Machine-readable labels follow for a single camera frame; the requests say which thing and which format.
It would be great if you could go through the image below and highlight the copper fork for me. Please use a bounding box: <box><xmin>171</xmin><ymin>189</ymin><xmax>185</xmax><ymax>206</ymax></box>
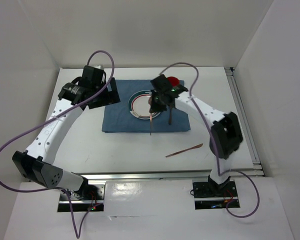
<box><xmin>148</xmin><ymin>97</ymin><xmax>153</xmax><ymax>136</ymax></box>

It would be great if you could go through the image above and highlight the aluminium rail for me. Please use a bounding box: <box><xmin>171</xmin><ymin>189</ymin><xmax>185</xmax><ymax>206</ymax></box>
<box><xmin>224</xmin><ymin>67</ymin><xmax>263</xmax><ymax>172</ymax></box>
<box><xmin>69</xmin><ymin>169</ymin><xmax>266</xmax><ymax>182</ymax></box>

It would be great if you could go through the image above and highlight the red mug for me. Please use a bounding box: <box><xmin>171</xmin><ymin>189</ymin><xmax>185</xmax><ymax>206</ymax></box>
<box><xmin>167</xmin><ymin>76</ymin><xmax>180</xmax><ymax>87</ymax></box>

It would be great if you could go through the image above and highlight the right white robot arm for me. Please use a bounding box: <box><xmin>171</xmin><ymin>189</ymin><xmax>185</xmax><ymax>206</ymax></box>
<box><xmin>149</xmin><ymin>74</ymin><xmax>243</xmax><ymax>196</ymax></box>

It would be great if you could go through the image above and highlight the copper spoon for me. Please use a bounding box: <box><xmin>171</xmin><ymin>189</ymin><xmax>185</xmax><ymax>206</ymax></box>
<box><xmin>168</xmin><ymin>104</ymin><xmax>174</xmax><ymax>126</ymax></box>

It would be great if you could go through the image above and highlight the aluminium rail front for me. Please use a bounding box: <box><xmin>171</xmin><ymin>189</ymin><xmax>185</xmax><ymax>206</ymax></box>
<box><xmin>69</xmin><ymin>169</ymin><xmax>266</xmax><ymax>182</ymax></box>

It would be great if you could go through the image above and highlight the white plate green red rim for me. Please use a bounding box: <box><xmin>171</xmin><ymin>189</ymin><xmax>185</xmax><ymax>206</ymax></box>
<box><xmin>128</xmin><ymin>90</ymin><xmax>161</xmax><ymax>120</ymax></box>

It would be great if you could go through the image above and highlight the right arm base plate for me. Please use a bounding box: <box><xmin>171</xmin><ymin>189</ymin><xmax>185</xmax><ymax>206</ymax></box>
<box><xmin>189</xmin><ymin>181</ymin><xmax>240</xmax><ymax>210</ymax></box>

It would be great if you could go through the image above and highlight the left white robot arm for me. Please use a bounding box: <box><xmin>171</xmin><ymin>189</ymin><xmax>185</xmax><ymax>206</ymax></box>
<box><xmin>12</xmin><ymin>65</ymin><xmax>120</xmax><ymax>200</ymax></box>

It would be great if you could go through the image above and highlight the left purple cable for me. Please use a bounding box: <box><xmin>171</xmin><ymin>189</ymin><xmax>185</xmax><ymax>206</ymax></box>
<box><xmin>0</xmin><ymin>49</ymin><xmax>116</xmax><ymax>240</ymax></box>

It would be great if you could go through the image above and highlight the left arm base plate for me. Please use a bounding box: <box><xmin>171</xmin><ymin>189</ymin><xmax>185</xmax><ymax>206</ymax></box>
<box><xmin>57</xmin><ymin>181</ymin><xmax>106</xmax><ymax>213</ymax></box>

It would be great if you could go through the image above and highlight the aluminium rail right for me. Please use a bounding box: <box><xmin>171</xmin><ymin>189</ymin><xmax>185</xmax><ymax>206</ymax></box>
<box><xmin>224</xmin><ymin>67</ymin><xmax>263</xmax><ymax>172</ymax></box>

